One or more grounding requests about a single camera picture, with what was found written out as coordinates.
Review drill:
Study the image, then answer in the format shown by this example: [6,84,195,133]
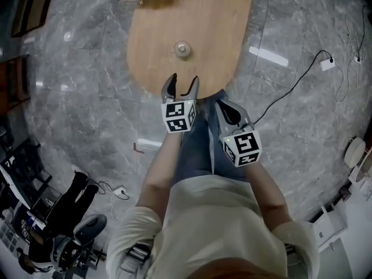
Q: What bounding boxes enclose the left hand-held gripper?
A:
[160,73,201,134]

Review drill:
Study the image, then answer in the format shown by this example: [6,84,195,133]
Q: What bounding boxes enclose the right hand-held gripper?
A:
[214,98,262,168]

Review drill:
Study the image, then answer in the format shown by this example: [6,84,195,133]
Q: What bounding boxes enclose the person's left forearm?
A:
[135,131,187,212]

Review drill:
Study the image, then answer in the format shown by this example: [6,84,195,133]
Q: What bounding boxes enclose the person's right forearm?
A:
[242,160,295,233]

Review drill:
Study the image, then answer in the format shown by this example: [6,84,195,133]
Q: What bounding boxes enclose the oval wooden table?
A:
[126,0,255,100]

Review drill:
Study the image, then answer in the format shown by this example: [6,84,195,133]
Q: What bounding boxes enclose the person's blue jeans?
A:
[172,89,254,183]

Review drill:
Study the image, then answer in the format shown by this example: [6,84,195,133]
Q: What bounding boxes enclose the white power strip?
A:
[111,185,129,199]
[319,56,336,71]

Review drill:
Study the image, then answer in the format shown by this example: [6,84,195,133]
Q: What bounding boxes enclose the person's cream shirt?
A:
[106,174,320,279]

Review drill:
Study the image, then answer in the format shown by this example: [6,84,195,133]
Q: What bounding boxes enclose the round cream stool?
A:
[344,136,372,183]

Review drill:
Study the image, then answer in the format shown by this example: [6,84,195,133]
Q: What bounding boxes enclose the white cabinet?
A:
[312,184,372,279]

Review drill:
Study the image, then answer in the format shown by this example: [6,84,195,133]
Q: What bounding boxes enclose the brown wooden cabinet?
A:
[0,53,31,110]

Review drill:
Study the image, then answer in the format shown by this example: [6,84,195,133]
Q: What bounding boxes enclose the black metal rack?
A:
[0,138,53,215]

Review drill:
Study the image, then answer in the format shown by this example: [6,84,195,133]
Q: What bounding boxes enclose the long black cable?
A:
[252,49,334,125]

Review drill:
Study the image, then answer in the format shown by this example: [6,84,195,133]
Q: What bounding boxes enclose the black cable with adapter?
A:
[87,178,130,201]

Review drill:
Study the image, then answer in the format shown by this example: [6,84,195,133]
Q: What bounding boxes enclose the tangled white cable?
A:
[335,14,364,103]

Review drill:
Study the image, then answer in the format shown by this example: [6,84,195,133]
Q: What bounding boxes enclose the thin black cable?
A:
[355,5,369,61]

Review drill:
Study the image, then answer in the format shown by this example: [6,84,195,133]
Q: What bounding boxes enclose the grey harness strap buckle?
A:
[126,242,152,273]

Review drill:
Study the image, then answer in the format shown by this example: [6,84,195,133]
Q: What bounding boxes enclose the dark wooden frame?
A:
[10,0,58,38]

